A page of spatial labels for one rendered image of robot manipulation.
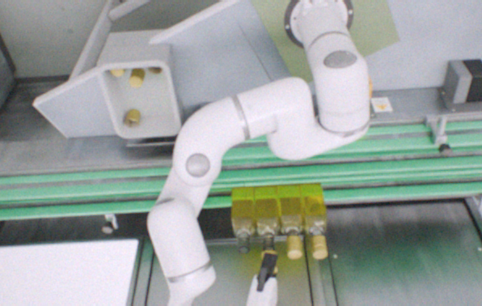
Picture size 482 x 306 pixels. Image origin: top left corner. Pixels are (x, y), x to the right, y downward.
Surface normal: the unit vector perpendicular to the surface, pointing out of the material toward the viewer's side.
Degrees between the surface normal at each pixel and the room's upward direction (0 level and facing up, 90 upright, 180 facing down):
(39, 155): 90
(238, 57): 0
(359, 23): 2
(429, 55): 0
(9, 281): 90
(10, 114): 90
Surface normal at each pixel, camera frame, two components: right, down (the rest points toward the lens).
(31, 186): -0.07, -0.74
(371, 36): 0.04, 0.66
